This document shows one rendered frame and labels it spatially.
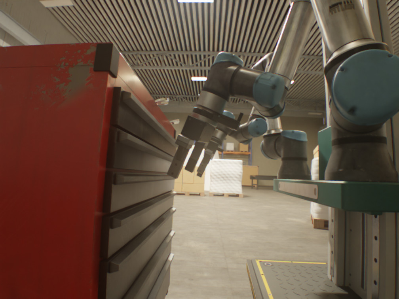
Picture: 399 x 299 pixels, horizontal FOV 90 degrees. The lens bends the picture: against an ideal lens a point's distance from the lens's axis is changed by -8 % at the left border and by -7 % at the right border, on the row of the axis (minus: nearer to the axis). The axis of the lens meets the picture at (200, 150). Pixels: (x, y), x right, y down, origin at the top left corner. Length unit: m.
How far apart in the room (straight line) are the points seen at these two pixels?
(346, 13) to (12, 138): 0.65
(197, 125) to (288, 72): 0.30
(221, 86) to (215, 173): 7.25
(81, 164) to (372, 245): 0.78
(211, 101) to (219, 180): 7.27
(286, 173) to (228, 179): 6.79
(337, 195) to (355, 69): 0.25
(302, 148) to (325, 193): 0.48
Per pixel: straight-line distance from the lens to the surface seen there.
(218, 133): 1.00
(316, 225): 3.71
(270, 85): 0.50
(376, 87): 0.45
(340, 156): 0.57
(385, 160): 0.58
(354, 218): 0.97
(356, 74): 0.45
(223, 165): 7.77
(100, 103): 0.39
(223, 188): 7.78
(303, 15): 0.73
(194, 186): 7.60
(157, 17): 12.59
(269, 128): 1.16
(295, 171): 1.01
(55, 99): 0.44
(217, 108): 0.55
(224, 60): 0.56
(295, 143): 1.03
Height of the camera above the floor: 0.72
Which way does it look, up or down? 7 degrees up
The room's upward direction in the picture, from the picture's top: 2 degrees clockwise
